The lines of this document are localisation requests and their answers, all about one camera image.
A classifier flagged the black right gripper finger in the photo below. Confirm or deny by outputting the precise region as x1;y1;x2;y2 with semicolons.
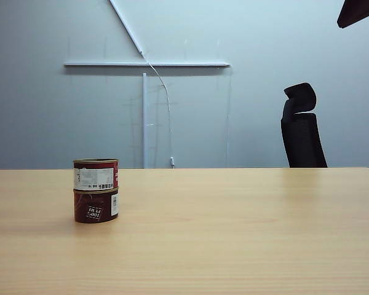
336;0;369;30

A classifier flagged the white-labelled red tomato can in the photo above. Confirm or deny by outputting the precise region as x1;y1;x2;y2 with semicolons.
73;158;120;192

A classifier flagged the dark red tomato can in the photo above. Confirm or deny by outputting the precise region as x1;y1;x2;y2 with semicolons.
73;187;120;224

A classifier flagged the black office chair headrest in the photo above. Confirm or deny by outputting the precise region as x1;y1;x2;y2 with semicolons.
284;82;318;116

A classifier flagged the black office chair backrest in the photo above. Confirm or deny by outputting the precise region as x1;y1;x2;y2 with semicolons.
280;112;328;168

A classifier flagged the thin white hanging cable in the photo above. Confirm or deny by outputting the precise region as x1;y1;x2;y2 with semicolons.
143;51;175;159

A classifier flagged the white horizontal wall conduit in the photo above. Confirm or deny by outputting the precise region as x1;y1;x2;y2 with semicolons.
63;60;232;69

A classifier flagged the white diagonal wall conduit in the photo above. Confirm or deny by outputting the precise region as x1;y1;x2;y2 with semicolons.
108;0;146;58

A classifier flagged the white vertical wall conduit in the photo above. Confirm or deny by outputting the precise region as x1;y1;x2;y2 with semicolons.
142;73;149;169

